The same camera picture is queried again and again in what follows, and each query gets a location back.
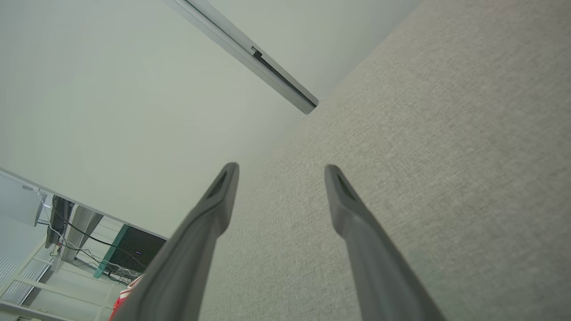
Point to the red white striped jersey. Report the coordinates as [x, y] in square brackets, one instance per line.
[122, 298]

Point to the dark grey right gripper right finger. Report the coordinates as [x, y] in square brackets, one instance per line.
[379, 267]

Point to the grey wall partition post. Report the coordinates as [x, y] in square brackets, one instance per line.
[241, 47]

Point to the dark computer case green edge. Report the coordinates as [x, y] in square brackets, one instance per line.
[134, 249]

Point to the black monitor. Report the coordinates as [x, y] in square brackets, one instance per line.
[60, 216]

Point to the white metal frame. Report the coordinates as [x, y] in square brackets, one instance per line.
[58, 290]

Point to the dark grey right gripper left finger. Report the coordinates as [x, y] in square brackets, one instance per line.
[187, 258]

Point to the grey fabric sofa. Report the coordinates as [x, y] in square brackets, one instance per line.
[446, 133]

